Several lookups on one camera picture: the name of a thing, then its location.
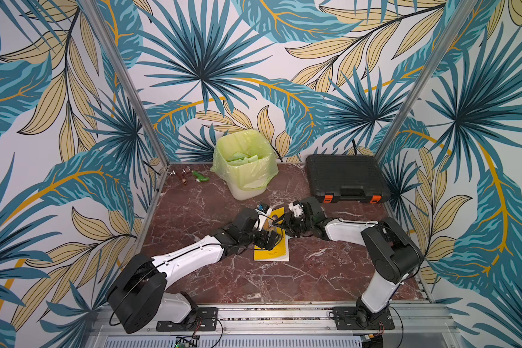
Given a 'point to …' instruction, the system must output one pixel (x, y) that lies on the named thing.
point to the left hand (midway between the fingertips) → (269, 234)
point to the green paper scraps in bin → (240, 159)
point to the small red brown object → (184, 181)
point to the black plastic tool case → (349, 178)
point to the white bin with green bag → (248, 181)
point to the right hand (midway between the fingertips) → (274, 224)
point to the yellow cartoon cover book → (280, 253)
